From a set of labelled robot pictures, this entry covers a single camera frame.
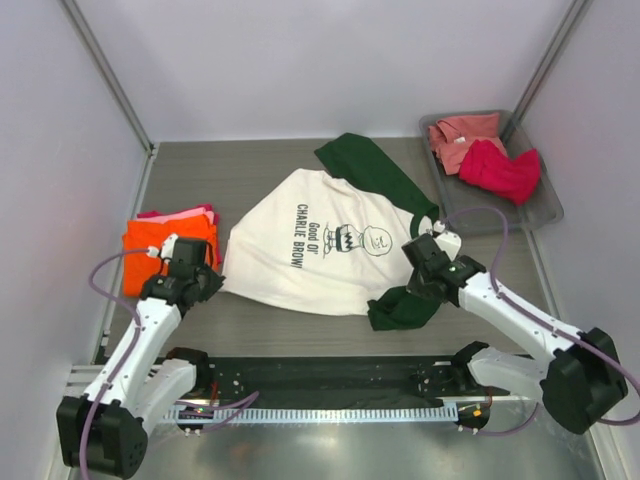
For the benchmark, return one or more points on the crimson red t shirt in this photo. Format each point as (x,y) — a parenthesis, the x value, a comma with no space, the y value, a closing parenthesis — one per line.
(486,167)

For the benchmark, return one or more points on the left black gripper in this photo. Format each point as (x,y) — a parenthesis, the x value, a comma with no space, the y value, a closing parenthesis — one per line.
(214,284)

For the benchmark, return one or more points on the grey plastic tray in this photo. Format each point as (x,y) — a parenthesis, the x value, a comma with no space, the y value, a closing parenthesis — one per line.
(542,208)

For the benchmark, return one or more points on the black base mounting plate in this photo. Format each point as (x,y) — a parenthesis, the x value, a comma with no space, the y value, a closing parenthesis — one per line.
(337,383)

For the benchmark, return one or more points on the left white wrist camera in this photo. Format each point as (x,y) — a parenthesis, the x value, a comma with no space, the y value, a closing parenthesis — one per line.
(165,251)

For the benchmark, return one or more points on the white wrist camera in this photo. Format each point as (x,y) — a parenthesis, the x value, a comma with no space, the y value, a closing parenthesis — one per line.
(165,251)
(446,240)

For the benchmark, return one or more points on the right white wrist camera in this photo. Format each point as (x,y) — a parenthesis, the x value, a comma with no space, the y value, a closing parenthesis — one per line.
(446,240)

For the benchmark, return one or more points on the aluminium frame post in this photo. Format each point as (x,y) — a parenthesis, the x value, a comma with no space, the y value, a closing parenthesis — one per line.
(559,41)
(97,55)

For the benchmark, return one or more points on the folded orange t shirt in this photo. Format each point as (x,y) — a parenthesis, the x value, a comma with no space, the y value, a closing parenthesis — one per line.
(138,268)

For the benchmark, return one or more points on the aluminium front rail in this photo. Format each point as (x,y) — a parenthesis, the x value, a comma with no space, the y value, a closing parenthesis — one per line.
(80,380)

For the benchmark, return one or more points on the white slotted cable duct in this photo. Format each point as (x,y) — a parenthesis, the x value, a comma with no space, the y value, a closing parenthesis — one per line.
(448,413)

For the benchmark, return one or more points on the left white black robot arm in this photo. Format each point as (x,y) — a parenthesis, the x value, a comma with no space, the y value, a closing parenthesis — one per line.
(107,428)

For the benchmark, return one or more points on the right aluminium frame post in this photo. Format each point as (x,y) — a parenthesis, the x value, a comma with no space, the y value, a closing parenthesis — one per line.
(559,41)

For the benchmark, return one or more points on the left aluminium frame post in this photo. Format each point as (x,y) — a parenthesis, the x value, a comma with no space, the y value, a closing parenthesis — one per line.
(97,55)

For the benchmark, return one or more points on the folded light pink t shirt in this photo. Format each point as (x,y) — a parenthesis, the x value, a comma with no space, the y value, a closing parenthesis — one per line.
(187,214)

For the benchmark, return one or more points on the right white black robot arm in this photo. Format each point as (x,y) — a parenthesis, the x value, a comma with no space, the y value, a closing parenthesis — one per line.
(575,375)

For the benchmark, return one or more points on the folded magenta t shirt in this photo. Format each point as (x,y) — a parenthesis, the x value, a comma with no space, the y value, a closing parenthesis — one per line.
(147,214)

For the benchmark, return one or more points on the white green raglan t shirt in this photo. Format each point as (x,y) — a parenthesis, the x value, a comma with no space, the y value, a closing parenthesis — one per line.
(329,241)

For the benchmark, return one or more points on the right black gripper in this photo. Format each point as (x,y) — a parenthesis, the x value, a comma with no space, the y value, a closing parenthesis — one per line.
(414,286)

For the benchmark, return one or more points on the salmon pink t shirt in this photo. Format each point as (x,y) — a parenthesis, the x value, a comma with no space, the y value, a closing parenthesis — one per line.
(450,138)

